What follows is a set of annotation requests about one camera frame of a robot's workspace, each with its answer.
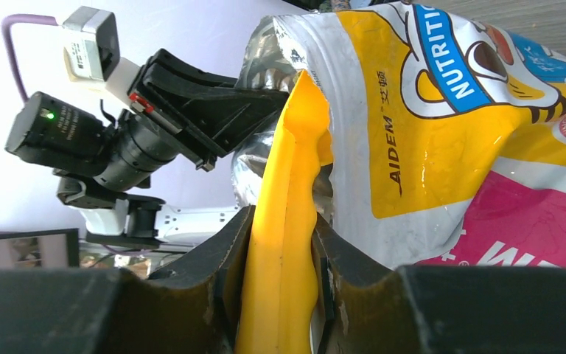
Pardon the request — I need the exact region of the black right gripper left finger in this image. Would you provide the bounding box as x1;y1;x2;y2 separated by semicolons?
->
0;206;255;353

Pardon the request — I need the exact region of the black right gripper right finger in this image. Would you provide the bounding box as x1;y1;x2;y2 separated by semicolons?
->
312;218;566;353

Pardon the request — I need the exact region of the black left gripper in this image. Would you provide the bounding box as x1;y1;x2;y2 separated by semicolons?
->
127;49;289;171

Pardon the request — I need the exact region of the yellow plastic scoop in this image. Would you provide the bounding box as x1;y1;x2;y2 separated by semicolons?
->
234;71;333;353

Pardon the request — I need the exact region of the cat food bag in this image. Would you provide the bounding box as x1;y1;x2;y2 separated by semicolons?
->
238;1;566;268

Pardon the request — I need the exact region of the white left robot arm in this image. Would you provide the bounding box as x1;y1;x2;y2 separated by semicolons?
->
5;49;288;249

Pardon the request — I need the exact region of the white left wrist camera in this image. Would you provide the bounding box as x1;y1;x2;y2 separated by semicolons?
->
61;6;140;109

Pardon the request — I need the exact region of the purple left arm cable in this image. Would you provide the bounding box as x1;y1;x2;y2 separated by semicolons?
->
0;13;60;105

